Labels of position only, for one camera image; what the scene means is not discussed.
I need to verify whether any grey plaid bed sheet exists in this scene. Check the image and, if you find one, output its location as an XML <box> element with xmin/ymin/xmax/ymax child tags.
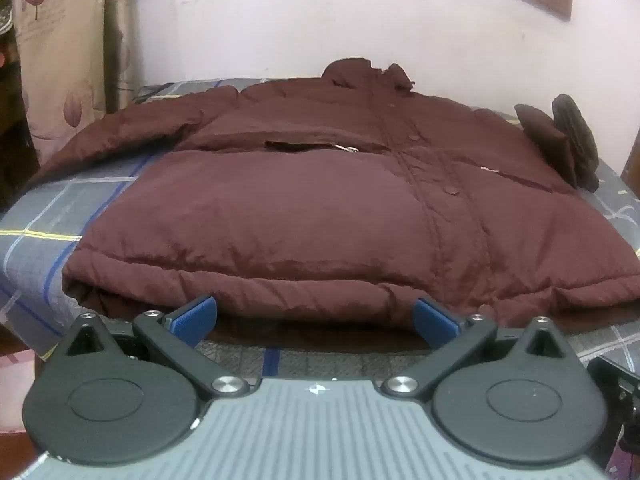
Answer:
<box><xmin>0</xmin><ymin>77</ymin><xmax>640</xmax><ymax>381</ymax></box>

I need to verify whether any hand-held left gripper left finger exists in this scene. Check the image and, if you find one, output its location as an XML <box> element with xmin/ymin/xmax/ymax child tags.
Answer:
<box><xmin>59</xmin><ymin>295</ymin><xmax>250</xmax><ymax>397</ymax></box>

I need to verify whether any dark wooden cabinet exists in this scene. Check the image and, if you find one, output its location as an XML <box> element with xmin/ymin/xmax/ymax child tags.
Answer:
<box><xmin>0</xmin><ymin>72</ymin><xmax>42</xmax><ymax>211</ymax></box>

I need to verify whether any maroon puffer jacket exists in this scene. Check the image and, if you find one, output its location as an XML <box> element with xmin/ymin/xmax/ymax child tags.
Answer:
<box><xmin>37</xmin><ymin>58</ymin><xmax>640</xmax><ymax>333</ymax></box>

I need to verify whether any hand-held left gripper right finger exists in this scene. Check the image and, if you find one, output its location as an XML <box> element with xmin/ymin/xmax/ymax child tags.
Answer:
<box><xmin>382</xmin><ymin>297</ymin><xmax>576</xmax><ymax>398</ymax></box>

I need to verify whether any floral beige curtain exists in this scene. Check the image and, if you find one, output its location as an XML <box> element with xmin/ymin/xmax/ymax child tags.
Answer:
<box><xmin>5</xmin><ymin>0</ymin><xmax>146</xmax><ymax>153</ymax></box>

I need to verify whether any dark object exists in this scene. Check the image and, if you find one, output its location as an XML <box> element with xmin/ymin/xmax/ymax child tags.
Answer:
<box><xmin>586</xmin><ymin>355</ymin><xmax>640</xmax><ymax>480</ymax></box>

